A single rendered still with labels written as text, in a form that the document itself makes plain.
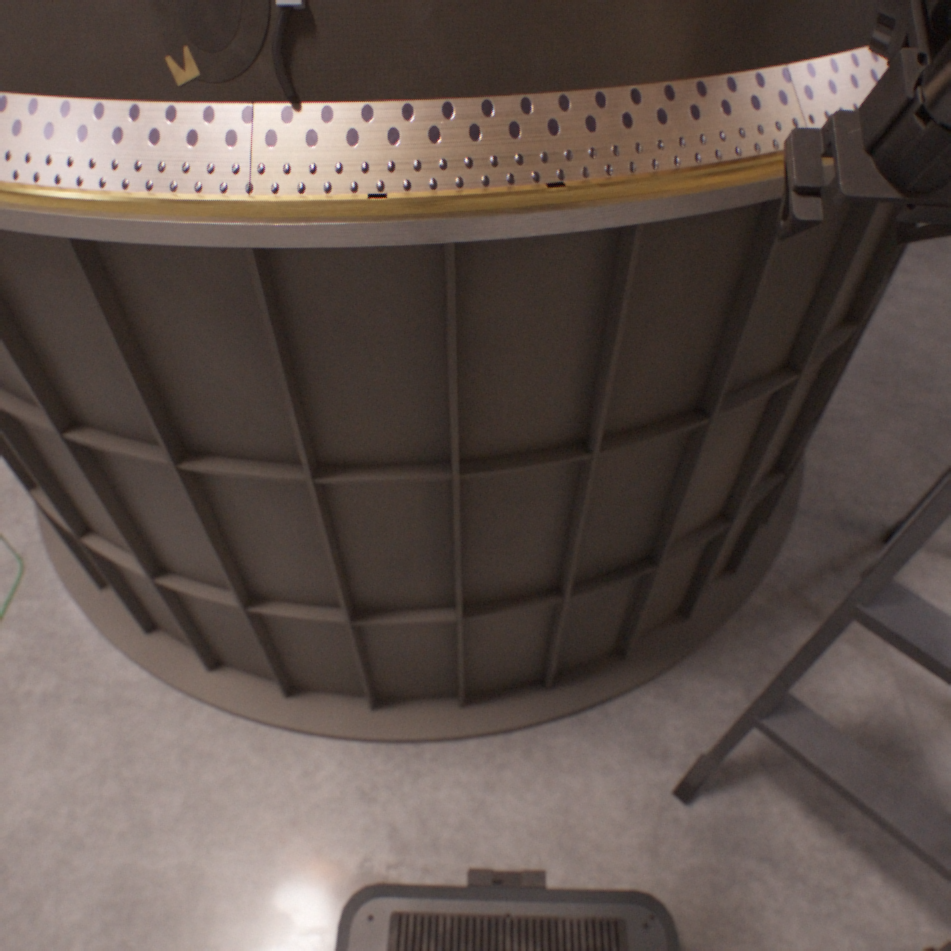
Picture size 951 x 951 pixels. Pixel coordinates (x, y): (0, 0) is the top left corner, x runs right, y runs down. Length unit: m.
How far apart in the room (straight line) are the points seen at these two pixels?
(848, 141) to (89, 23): 0.65
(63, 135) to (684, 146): 0.60
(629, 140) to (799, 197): 0.25
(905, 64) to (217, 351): 0.70
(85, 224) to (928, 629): 1.16
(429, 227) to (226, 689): 1.24
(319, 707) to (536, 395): 0.96
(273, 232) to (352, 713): 1.13
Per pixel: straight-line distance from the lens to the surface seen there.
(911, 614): 1.19
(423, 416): 0.88
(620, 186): 0.72
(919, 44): 0.54
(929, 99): 0.51
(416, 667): 1.45
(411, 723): 1.57
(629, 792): 1.58
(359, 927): 1.24
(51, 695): 1.87
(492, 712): 1.57
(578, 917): 1.24
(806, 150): 0.56
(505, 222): 0.68
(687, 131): 0.78
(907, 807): 1.41
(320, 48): 0.73
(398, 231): 0.67
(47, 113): 0.84
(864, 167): 0.54
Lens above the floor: 1.48
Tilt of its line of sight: 49 degrees down
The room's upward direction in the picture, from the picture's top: straight up
